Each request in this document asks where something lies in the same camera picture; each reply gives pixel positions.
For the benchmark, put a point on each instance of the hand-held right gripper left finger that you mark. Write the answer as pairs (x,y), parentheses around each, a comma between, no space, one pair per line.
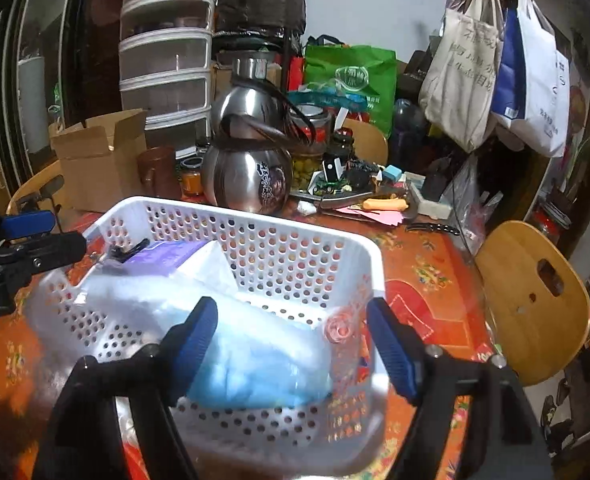
(197,350)

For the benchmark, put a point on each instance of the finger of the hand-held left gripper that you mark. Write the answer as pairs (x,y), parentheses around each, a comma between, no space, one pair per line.
(27,223)
(45,252)

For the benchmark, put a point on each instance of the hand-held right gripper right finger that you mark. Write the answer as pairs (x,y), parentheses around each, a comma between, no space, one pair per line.
(392,350)

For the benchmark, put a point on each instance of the blue plush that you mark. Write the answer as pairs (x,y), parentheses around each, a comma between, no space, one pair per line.
(265,360)

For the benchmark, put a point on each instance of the purple white tissue pack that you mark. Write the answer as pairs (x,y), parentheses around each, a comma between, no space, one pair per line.
(175,260)

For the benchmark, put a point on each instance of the white perforated plastic basket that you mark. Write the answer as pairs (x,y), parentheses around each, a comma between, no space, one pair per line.
(285,255)

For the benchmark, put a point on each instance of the orange soft roll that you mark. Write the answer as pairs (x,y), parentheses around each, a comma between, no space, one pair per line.
(386,205)

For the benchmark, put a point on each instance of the light wooden chair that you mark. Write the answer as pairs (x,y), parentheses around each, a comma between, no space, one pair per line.
(32,175)

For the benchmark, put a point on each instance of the orange floral tablecloth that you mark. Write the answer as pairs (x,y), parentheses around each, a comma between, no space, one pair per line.
(425,280)

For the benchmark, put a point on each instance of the small metal binder clip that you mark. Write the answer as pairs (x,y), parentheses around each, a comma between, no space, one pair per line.
(125,251)

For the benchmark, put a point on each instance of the open cardboard box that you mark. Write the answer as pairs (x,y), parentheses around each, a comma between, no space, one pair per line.
(100,170)

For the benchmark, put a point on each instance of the black slim tool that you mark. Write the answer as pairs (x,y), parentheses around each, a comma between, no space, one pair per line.
(432,227)

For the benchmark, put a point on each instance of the wooden chair with slot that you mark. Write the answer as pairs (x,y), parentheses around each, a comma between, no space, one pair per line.
(520,310)

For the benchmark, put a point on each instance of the pink paper sheets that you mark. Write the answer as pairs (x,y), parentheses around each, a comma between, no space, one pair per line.
(375,216)

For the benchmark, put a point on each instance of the brown mug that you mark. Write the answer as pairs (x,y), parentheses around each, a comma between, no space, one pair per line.
(157,172)

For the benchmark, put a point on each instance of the white rectangular block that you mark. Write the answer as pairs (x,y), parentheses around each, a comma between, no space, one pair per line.
(432,200)

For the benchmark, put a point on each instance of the small orange jar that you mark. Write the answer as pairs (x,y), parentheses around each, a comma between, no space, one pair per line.
(193,182)

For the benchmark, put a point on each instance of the clear plastic bag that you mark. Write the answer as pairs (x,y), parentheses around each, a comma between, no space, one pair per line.
(470,195)

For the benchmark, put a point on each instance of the cluttered dark tray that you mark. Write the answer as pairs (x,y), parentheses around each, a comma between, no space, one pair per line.
(355,180)

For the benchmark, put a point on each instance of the small teal box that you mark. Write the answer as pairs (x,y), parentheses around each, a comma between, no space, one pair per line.
(391,174)

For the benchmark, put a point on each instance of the glass jar of green olives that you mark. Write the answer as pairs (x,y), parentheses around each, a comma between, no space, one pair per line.
(309,167)

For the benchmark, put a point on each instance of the small dark lidded jar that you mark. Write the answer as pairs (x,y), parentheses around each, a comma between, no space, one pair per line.
(343,145)

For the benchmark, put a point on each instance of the clear plastic drawer tower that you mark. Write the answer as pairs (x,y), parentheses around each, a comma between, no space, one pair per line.
(167,60)

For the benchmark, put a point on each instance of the dark blue water bottle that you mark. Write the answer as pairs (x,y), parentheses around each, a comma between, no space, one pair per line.
(407,130)

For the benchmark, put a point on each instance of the tall stainless steel kettle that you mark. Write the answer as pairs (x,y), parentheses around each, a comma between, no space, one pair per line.
(247,105)

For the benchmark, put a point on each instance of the beige canvas tote bag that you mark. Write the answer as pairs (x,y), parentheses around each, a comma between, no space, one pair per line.
(460,75)

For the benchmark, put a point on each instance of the green shopping bag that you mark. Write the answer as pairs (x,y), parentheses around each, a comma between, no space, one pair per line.
(350,70)

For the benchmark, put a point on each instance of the white and blue tote bag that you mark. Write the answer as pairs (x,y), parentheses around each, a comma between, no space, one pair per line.
(540,85)

